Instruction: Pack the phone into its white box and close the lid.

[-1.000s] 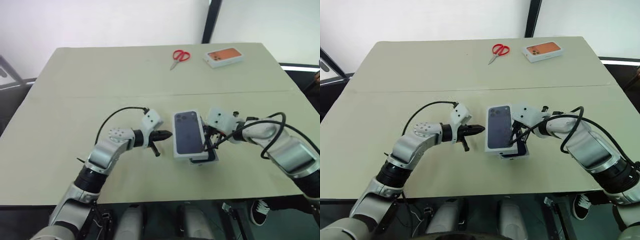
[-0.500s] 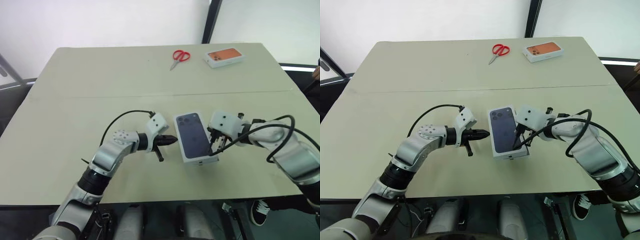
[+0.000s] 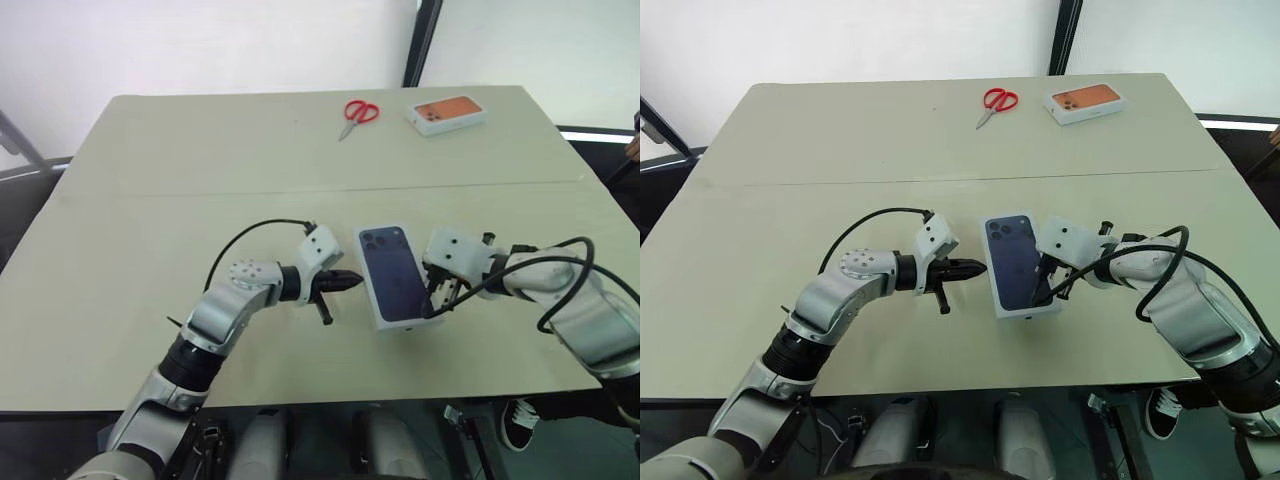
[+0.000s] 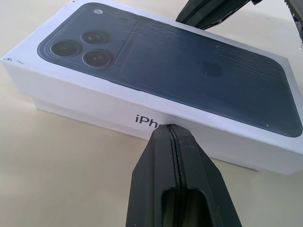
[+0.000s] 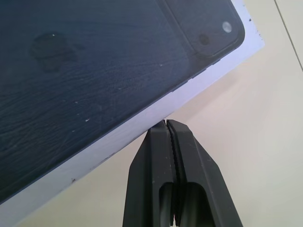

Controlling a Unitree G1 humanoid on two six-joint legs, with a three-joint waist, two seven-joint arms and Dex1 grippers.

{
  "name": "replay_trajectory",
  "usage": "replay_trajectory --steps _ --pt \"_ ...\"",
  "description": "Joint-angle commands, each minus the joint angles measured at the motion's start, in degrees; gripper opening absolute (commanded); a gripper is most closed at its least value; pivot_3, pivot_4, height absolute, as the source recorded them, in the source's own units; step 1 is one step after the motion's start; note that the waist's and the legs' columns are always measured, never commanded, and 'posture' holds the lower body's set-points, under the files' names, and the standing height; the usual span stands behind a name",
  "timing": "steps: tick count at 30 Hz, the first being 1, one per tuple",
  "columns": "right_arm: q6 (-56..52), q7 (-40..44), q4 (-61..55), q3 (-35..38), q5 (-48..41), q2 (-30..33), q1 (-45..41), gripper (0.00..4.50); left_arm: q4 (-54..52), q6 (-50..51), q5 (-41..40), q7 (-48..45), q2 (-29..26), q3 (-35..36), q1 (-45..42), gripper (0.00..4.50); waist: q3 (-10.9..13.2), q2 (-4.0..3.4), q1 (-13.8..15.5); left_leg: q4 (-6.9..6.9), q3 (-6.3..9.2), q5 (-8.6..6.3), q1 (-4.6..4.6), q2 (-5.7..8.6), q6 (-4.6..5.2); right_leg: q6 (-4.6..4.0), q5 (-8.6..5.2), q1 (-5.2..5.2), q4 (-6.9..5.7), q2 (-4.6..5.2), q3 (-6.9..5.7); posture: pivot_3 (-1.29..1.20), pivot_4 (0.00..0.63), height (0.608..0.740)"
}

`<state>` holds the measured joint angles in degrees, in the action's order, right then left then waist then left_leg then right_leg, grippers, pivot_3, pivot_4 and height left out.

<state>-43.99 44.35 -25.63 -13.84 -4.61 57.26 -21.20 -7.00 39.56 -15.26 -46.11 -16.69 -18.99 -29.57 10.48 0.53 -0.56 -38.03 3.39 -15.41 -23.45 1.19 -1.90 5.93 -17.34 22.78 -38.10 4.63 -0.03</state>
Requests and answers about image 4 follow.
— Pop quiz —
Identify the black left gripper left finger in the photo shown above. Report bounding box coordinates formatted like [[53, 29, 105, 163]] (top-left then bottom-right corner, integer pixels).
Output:
[[125, 123, 182, 227]]

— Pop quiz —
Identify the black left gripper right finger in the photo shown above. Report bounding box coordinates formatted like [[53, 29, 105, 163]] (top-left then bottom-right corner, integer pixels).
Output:
[[168, 123, 233, 227]]

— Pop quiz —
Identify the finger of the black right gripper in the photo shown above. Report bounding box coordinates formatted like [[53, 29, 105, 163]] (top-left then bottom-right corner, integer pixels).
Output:
[[175, 0, 256, 31], [285, 0, 303, 45]]

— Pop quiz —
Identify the white phone box lid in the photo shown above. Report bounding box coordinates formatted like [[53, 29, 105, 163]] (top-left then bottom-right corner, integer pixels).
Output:
[[0, 0, 303, 171]]

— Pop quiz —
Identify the white phone box base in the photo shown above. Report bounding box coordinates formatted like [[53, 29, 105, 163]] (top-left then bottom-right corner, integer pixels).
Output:
[[32, 94, 301, 177]]

